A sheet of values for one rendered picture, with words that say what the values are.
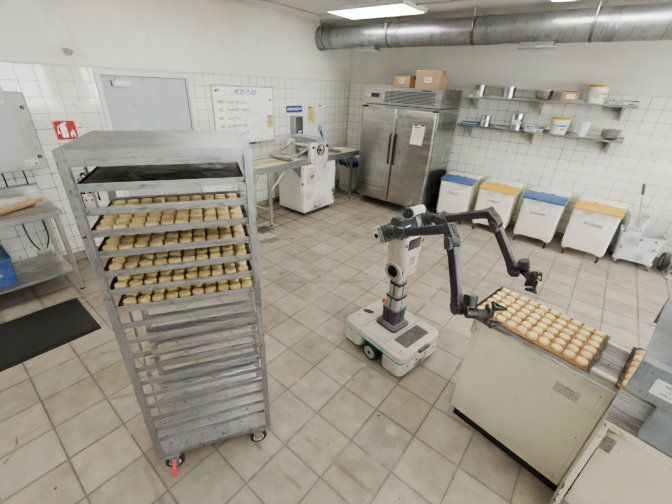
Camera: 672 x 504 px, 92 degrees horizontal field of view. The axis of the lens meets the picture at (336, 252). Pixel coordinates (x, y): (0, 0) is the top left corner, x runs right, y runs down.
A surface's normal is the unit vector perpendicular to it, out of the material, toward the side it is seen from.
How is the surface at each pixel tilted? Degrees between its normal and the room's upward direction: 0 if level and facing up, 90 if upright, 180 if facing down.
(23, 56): 90
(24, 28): 90
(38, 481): 0
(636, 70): 90
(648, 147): 90
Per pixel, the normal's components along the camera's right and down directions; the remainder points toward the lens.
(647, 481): -0.76, 0.27
